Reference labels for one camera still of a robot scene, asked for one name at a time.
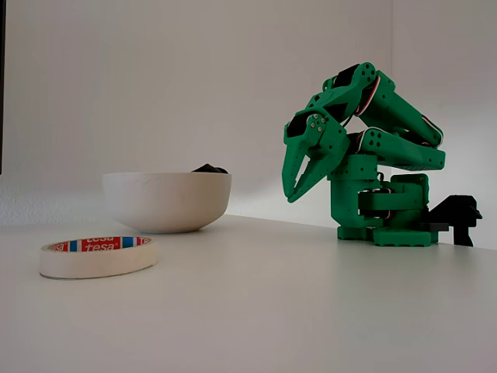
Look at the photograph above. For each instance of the white tesa masking tape roll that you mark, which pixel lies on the white tesa masking tape roll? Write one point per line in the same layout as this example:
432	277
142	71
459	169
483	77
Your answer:
97	261

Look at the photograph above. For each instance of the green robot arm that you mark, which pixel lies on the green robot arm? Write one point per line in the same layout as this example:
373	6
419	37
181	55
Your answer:
392	105

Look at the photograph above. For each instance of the black object in bowl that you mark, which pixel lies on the black object in bowl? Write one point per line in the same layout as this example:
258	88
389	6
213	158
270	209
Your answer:
209	168

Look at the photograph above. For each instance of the white bowl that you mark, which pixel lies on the white bowl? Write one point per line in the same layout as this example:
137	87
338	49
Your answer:
167	202

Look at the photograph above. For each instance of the black table clamp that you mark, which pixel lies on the black table clamp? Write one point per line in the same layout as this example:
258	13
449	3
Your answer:
460	211

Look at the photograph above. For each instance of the dark monitor edge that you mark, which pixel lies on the dark monitor edge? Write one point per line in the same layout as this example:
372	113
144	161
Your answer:
2	77

